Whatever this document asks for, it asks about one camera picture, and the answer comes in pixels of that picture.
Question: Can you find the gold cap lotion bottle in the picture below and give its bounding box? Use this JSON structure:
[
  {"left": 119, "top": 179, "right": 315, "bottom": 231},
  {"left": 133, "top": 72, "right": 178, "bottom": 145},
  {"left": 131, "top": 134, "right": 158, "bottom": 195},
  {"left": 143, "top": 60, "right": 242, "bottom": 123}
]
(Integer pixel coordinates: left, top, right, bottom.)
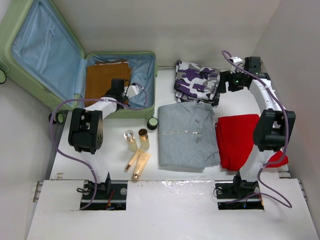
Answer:
[{"left": 138, "top": 128, "right": 150, "bottom": 151}]

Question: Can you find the green suitcase blue lining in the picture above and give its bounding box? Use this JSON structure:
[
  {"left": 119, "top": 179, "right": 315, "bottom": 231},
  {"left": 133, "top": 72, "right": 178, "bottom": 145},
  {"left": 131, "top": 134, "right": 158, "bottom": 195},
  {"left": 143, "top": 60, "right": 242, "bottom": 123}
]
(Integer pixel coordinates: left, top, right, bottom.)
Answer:
[{"left": 0, "top": 0, "right": 157, "bottom": 119}]

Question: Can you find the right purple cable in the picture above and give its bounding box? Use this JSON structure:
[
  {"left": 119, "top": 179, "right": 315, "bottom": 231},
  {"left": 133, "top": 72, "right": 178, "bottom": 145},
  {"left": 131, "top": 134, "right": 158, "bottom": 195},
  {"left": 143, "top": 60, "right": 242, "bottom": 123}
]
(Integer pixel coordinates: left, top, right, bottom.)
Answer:
[{"left": 221, "top": 50, "right": 293, "bottom": 210}]

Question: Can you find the purple cable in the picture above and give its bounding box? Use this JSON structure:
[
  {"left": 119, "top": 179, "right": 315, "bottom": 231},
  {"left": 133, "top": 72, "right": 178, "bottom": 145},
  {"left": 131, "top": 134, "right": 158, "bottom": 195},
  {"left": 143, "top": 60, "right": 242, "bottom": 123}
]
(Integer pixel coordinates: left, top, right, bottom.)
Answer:
[
  {"left": 221, "top": 50, "right": 293, "bottom": 210},
  {"left": 49, "top": 82, "right": 148, "bottom": 210}
]

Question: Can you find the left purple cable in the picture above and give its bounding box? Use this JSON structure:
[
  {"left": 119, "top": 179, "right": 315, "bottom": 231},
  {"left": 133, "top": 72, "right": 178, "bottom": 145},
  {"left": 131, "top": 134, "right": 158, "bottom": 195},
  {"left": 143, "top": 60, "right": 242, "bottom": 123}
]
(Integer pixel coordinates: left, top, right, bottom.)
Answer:
[{"left": 49, "top": 82, "right": 148, "bottom": 210}]

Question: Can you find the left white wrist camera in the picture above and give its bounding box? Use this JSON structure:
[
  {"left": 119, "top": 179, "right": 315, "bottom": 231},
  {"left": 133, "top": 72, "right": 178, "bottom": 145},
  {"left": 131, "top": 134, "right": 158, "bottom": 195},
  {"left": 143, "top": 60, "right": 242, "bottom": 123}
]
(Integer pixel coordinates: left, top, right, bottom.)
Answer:
[{"left": 125, "top": 84, "right": 140, "bottom": 99}]

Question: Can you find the slim beige cosmetic tube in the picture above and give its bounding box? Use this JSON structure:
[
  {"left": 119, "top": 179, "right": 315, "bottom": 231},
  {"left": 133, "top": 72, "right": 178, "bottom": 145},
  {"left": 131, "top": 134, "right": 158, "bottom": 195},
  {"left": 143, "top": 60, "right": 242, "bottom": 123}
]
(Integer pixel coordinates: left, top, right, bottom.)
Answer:
[{"left": 124, "top": 148, "right": 144, "bottom": 172}]

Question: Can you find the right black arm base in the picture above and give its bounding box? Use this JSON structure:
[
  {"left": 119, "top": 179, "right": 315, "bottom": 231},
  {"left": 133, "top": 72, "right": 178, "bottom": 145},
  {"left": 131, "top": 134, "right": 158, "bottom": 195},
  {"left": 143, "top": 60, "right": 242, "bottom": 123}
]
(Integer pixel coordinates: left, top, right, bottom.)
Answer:
[{"left": 213, "top": 180, "right": 264, "bottom": 211}]

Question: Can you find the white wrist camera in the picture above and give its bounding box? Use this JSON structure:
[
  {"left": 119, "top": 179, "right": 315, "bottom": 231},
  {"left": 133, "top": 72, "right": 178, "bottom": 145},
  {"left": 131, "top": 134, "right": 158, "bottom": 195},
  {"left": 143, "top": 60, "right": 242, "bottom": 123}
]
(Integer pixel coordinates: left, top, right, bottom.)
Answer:
[
  {"left": 229, "top": 57, "right": 244, "bottom": 67},
  {"left": 125, "top": 84, "right": 140, "bottom": 99}
]

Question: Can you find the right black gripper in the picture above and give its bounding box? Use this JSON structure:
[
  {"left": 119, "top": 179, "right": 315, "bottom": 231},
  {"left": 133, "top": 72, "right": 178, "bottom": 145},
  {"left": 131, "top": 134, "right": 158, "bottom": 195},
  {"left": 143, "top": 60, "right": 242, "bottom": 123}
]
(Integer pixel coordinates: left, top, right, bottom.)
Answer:
[{"left": 215, "top": 68, "right": 246, "bottom": 93}]

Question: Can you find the grey folded polo shirt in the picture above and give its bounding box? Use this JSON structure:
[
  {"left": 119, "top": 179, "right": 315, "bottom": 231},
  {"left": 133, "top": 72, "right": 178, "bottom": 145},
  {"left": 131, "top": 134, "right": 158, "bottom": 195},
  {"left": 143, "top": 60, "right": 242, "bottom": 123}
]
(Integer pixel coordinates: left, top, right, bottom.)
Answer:
[{"left": 157, "top": 102, "right": 221, "bottom": 171}]

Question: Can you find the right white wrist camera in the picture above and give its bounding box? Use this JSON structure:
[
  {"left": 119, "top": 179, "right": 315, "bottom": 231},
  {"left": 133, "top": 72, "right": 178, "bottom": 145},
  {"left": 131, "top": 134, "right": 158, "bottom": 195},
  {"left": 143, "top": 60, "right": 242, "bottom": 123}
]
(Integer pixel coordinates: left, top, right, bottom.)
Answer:
[{"left": 229, "top": 57, "right": 244, "bottom": 67}]

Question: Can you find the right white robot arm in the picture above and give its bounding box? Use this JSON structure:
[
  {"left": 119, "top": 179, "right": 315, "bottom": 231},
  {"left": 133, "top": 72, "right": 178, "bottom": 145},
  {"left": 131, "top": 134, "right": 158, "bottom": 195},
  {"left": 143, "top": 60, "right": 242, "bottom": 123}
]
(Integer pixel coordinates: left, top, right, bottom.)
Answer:
[{"left": 216, "top": 50, "right": 296, "bottom": 204}]

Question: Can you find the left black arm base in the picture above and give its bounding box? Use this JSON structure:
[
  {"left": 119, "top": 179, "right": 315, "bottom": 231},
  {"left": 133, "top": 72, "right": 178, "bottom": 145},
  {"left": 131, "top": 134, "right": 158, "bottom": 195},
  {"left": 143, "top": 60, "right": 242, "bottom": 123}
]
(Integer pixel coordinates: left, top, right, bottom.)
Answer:
[{"left": 76, "top": 181, "right": 128, "bottom": 211}]

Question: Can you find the brown garment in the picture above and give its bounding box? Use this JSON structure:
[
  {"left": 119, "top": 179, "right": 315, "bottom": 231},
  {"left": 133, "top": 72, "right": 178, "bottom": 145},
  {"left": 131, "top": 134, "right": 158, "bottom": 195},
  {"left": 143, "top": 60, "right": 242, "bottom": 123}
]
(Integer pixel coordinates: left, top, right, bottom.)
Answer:
[{"left": 84, "top": 59, "right": 132, "bottom": 99}]

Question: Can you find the wide beige cosmetic tube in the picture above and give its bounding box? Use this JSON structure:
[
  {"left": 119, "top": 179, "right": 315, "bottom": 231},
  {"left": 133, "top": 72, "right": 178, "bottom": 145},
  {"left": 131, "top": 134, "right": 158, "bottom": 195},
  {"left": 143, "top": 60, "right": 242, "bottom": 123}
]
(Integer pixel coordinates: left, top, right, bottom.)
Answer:
[{"left": 132, "top": 152, "right": 151, "bottom": 181}]

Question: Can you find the red folded garment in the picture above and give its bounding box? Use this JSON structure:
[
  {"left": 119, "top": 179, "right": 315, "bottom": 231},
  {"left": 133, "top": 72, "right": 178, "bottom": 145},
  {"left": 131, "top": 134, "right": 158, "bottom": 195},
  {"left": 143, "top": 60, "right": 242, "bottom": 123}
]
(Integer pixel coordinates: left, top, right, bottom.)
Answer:
[{"left": 215, "top": 113, "right": 289, "bottom": 172}]

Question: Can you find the clear glass perfume bottle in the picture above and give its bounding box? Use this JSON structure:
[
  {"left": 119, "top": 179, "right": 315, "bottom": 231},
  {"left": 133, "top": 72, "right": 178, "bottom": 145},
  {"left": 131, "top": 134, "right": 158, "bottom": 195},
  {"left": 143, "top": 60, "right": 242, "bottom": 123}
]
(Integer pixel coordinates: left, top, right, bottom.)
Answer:
[{"left": 124, "top": 130, "right": 138, "bottom": 152}]

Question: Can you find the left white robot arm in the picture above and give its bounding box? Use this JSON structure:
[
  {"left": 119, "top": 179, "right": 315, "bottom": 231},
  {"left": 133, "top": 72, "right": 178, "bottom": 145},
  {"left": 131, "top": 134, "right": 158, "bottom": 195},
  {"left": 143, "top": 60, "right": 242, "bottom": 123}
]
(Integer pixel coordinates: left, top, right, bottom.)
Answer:
[{"left": 68, "top": 78, "right": 129, "bottom": 199}]

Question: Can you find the purple camouflage garment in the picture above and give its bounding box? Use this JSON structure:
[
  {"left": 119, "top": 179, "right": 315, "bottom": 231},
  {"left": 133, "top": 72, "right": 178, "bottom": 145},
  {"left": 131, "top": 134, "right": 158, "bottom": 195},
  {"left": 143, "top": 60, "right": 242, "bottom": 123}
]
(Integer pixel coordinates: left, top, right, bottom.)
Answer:
[{"left": 173, "top": 60, "right": 221, "bottom": 105}]

